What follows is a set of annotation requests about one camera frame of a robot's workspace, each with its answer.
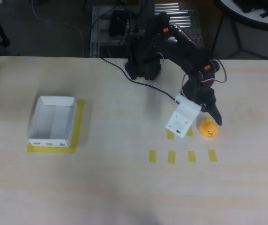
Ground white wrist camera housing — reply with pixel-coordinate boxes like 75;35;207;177
165;93;201;139

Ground round white table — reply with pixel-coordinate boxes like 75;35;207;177
219;0;268;32

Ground black power device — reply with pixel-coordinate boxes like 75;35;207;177
109;9;128;38

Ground white cardboard box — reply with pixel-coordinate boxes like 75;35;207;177
28;95;76;148

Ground black camera cable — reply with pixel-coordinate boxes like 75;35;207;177
100;57;178;102

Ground yellow rubber duck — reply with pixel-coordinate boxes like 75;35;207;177
199;118;219;138

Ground white floor cable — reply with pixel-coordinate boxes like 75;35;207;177
31;0;85;58

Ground yellow tape frame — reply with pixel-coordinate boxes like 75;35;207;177
27;98;87;155

